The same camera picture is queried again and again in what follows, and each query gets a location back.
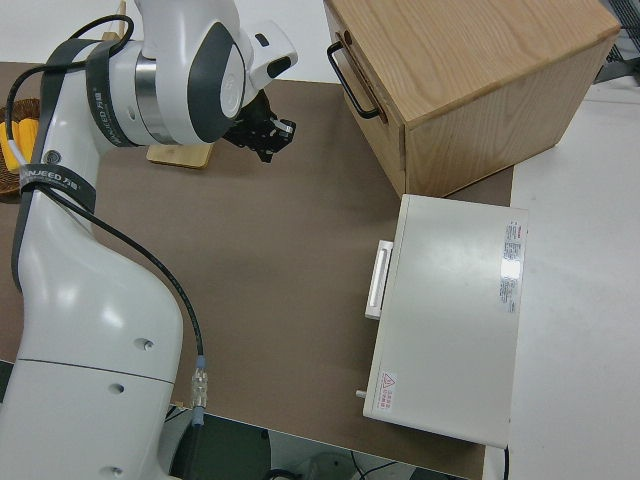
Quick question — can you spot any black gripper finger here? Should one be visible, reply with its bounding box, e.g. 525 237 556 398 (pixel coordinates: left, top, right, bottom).
251 141 282 164
273 118 298 144

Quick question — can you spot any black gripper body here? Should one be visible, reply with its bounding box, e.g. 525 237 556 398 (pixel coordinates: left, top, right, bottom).
224 91 282 149

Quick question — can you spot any black metal drawer handle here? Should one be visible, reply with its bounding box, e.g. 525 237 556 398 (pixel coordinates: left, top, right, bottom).
325 40 382 122

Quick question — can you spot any light wooden drawer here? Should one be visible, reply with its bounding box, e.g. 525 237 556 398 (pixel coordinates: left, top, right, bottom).
324 2 408 197

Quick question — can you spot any wooden mug tree stand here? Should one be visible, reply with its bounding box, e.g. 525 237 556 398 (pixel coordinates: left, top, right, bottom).
102 0 214 171

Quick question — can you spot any brown table mat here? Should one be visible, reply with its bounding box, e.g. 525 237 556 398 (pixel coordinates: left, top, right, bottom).
0 61 516 480

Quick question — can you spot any light wooden cabinet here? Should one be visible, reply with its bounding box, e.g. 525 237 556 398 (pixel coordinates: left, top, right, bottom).
323 0 622 199

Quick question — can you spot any yellow corn cob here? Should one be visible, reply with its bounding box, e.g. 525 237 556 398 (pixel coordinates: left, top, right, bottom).
0 119 15 174
11 116 42 167

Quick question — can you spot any cream toaster oven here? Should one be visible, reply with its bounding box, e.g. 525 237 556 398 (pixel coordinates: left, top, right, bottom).
361 193 531 448

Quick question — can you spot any round brown wicker basket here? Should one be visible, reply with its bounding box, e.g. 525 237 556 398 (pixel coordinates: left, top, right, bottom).
0 98 43 204

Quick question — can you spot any white oven label sticker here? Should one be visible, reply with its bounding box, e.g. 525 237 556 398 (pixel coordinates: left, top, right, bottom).
496 221 527 315

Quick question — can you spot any black velcro strap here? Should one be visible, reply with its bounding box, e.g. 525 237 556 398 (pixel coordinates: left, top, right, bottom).
18 161 97 209
83 41 127 147

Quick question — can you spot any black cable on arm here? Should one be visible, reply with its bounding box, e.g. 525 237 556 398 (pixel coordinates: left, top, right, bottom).
4 14 209 431

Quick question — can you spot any cream oven door handle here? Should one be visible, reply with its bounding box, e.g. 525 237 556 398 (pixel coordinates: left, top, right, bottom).
363 240 397 322

